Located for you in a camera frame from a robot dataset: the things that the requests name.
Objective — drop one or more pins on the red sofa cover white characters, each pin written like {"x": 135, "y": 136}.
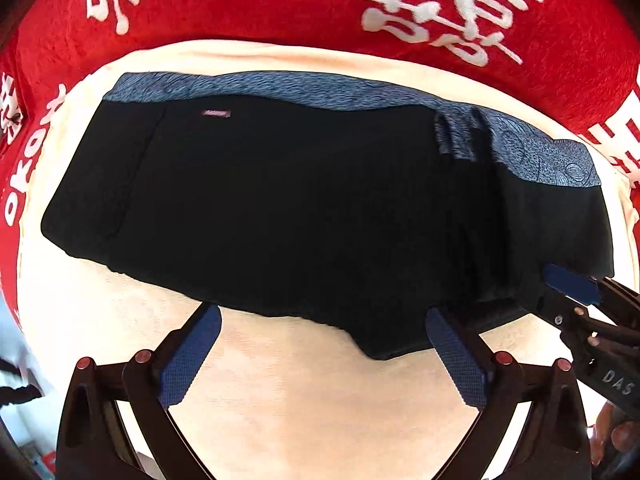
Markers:
{"x": 576, "y": 61}

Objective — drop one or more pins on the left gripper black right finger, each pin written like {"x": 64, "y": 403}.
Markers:
{"x": 553, "y": 443}

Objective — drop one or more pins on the black pants blue patterned trim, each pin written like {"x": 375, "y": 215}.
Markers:
{"x": 350, "y": 202}

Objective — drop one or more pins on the peach towel cushion cover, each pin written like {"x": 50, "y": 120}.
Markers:
{"x": 278, "y": 398}

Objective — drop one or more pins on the person's right hand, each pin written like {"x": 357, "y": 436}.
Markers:
{"x": 622, "y": 436}

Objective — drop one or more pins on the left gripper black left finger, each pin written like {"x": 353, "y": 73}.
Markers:
{"x": 93, "y": 442}

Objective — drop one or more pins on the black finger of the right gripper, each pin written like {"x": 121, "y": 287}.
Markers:
{"x": 565, "y": 313}
{"x": 580, "y": 284}

